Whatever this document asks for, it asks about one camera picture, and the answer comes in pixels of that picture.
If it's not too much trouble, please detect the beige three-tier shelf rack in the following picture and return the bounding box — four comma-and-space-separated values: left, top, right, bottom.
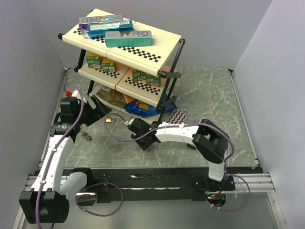
58, 21, 185, 119

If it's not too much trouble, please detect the black base frame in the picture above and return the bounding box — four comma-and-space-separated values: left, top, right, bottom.
89, 167, 235, 203

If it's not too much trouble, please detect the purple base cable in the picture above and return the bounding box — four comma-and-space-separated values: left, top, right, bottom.
75, 182, 124, 218
206, 174, 251, 213

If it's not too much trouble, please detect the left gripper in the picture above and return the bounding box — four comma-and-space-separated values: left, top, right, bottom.
74, 94, 112, 126

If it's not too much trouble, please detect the green carton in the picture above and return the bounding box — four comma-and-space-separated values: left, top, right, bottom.
145, 74, 161, 87
86, 52, 103, 69
131, 68, 147, 82
101, 57, 117, 73

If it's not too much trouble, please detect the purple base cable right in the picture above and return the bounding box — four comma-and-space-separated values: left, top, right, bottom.
206, 174, 251, 213

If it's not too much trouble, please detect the green carton right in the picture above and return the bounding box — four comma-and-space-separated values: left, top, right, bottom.
145, 74, 161, 87

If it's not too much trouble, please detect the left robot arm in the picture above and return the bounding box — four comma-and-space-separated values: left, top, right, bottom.
19, 95, 112, 224

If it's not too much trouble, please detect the short brass padlock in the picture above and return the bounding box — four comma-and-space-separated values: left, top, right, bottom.
105, 116, 116, 123

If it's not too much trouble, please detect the blue snack bag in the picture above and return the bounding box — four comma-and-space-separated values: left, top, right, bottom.
124, 99, 162, 118

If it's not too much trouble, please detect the purple wavy sponge pad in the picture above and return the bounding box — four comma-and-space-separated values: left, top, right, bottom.
166, 110, 187, 124

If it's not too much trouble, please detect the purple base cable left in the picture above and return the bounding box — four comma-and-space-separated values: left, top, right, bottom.
75, 182, 124, 218

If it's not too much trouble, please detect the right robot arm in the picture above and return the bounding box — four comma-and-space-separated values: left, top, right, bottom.
128, 118, 232, 190

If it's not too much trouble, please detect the blue toothpaste box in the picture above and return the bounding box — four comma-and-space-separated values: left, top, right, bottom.
81, 20, 133, 39

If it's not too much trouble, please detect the brown flat packet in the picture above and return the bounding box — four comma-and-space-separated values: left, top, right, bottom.
96, 86, 127, 108

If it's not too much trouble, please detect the teal R&O box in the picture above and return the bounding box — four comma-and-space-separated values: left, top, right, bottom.
105, 31, 153, 47

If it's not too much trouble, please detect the panda keychain with keys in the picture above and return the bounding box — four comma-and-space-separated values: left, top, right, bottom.
80, 130, 92, 141

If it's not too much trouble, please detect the green carton far left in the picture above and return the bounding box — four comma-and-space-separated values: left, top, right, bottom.
86, 52, 103, 69

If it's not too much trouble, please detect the black R&O box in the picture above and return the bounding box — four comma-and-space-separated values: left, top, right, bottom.
187, 144, 196, 150

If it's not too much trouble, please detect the purple R&O box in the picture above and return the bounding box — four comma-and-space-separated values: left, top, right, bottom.
78, 15, 123, 30

